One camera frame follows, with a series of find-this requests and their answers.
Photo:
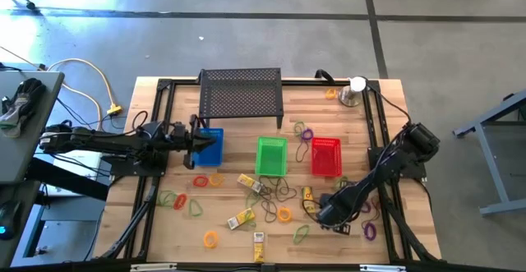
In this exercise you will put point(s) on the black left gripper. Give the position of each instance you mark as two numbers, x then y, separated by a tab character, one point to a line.
191	148

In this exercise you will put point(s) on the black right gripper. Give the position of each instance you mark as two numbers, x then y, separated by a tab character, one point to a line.
330	212

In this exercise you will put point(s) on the orange coil wristband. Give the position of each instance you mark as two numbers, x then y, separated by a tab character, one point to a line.
279	215
327	94
205	240
210	180

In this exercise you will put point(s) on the red object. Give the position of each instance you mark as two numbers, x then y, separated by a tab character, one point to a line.
195	181

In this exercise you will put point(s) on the green rubber band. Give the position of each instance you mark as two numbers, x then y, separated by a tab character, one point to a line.
251	224
295	126
341	178
294	238
160	198
195	215
247	201

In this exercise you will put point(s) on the dark rubber band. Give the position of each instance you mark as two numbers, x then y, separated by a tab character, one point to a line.
296	155
263	212
271	201
376	208
263	194
271	177
283	190
293	192

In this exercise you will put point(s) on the red plastic basket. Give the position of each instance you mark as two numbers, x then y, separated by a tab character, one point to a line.
326	157

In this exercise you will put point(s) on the purple coil wristband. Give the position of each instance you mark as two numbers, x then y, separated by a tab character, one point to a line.
303	135
367	209
365	231

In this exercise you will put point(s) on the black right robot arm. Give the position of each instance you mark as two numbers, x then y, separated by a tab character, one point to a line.
386	169

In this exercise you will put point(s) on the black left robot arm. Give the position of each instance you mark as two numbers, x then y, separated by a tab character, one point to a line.
102	142

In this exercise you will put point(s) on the grey desk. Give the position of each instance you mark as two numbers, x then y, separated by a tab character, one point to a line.
24	157

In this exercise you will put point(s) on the black desk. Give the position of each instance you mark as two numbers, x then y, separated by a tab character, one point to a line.
24	198

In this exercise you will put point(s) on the blue plastic basket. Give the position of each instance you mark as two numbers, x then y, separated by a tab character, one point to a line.
213	157

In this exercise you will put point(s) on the black perforated metal shelf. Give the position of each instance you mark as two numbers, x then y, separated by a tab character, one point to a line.
240	93

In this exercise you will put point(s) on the red coil wristband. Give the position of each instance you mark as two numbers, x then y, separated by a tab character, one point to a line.
175	203

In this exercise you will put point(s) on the green plastic basket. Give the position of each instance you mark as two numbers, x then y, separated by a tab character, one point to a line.
271	157

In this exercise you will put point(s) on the white box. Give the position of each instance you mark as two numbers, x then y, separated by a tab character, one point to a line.
78	161

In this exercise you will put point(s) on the white light bulb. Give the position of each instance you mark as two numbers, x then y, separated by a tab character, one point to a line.
358	84

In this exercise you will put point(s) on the black grey work glove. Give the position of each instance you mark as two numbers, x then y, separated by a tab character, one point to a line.
24	99

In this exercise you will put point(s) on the black computer mouse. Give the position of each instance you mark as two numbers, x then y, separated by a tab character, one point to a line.
10	218

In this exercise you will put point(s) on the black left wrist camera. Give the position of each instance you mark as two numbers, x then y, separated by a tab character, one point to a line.
179	129

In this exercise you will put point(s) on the silver frame bracket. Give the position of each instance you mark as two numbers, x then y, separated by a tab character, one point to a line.
152	268
382	268

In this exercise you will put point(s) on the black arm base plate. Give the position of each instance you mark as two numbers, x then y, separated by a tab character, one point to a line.
123	169
375	163

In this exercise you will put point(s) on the grey metal table frame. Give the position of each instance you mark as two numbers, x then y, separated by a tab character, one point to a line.
493	169

